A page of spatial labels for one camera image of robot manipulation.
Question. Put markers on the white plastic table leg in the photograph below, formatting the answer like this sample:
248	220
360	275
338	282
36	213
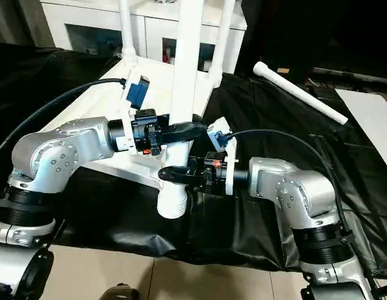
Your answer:
221	44
127	31
187	62
299	92

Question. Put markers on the black work mat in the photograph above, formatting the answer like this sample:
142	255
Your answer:
243	237

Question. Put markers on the white cabinet with glass doors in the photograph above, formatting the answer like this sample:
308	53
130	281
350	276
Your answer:
87	19

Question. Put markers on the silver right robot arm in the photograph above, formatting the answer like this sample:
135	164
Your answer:
293	194

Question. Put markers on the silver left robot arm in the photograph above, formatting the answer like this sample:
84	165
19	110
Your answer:
49	162

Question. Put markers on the flat white board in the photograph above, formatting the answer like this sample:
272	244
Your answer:
371	122

